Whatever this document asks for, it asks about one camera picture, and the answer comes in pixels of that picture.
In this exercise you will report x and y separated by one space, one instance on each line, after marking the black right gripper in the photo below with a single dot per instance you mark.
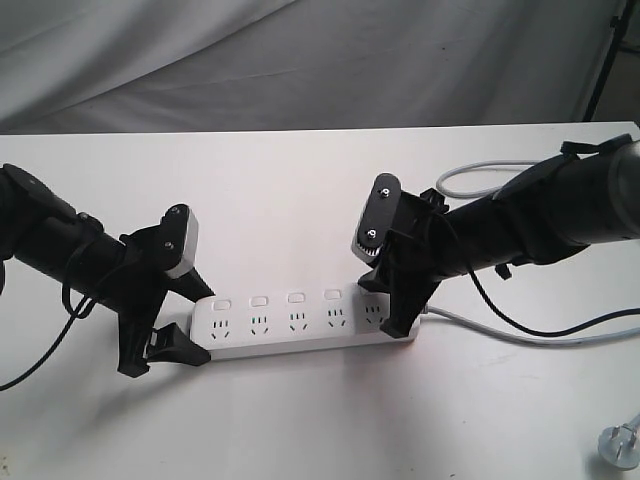
405 251

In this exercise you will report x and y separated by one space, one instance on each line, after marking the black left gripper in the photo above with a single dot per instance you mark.
144 287

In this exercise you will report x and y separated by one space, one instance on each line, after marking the white five-socket power strip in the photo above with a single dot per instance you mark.
242 325

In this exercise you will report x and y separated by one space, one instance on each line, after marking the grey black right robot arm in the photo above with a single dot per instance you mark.
587 194

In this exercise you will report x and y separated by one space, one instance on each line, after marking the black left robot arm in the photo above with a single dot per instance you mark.
46 233

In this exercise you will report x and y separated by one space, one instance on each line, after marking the white three-pin plug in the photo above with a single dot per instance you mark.
619 445

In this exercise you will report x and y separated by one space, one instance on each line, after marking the grey backdrop cloth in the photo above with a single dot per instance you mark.
182 66

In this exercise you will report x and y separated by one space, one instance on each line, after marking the black stand pole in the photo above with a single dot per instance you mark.
619 25

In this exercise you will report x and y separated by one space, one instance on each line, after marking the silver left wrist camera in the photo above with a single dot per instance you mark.
177 241

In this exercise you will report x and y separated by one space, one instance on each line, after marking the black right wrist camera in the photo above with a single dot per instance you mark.
376 218

